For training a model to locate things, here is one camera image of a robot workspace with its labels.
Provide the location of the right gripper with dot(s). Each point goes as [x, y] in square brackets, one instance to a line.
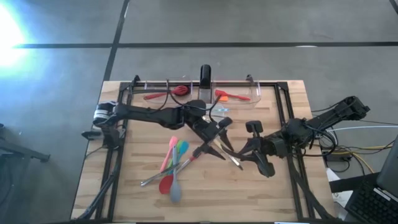
[259, 146]

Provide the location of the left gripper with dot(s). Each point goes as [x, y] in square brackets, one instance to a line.
[207, 130]

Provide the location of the turquoise silicone spatula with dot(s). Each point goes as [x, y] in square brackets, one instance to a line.
[184, 146]

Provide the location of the green silicone spatula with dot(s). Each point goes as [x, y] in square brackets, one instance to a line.
[178, 146]

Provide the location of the red silicone spatula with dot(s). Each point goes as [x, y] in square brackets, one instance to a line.
[221, 92]

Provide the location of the pink silicone spatula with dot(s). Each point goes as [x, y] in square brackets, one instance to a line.
[169, 152]

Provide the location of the grey silicone spoon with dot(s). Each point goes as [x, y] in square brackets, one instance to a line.
[175, 194]

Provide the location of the red slotted spoon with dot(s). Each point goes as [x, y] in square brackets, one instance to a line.
[155, 96]

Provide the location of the steel cutlery piece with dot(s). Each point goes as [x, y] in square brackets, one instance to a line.
[152, 181]

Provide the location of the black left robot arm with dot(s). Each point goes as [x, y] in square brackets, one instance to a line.
[149, 115]

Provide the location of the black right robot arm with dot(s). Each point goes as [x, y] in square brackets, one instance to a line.
[326, 116]

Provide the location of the white plastic bin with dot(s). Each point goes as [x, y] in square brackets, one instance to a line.
[219, 114]

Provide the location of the black power brick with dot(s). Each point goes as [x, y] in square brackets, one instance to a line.
[335, 157]

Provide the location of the white paper sheet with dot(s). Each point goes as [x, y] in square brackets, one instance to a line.
[334, 179]

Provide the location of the black laptop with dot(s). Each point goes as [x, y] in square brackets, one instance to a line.
[373, 202]

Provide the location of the black floor stand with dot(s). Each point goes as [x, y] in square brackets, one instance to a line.
[25, 152]

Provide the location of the black metal rig frame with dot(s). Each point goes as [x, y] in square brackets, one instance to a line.
[270, 84]

